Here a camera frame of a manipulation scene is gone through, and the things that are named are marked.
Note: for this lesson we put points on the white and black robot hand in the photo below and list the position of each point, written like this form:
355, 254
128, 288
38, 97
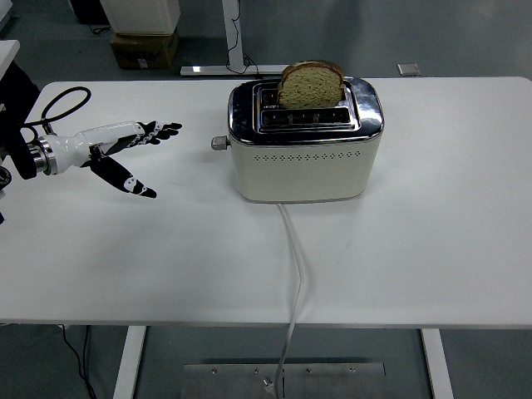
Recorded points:
70, 145

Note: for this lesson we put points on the cream toaster with chrome top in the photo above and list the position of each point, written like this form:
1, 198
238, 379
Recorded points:
303, 174

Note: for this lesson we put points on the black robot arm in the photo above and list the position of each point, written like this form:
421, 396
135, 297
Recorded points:
21, 158

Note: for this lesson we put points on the black chair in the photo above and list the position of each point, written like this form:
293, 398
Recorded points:
16, 95

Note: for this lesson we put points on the white side table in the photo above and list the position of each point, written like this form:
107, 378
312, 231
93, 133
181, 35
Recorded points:
7, 52

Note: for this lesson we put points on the brown cardboard box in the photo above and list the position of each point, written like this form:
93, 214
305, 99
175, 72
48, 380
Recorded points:
143, 52

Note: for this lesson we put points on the black case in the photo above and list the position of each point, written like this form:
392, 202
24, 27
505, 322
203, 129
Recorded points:
89, 10

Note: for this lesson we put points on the white box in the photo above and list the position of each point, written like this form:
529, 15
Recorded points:
141, 14

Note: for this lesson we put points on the white desk leg with foot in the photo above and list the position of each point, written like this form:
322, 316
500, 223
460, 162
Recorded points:
232, 33

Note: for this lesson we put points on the white table leg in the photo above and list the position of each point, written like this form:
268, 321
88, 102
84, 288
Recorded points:
437, 365
129, 361

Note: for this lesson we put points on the brown bread slice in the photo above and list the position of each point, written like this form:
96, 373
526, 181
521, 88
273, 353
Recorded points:
309, 89

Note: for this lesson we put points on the grey floor plate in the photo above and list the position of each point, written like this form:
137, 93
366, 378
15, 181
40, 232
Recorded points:
408, 69

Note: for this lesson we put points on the grey metal plate with screws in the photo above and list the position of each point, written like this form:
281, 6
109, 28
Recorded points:
332, 382

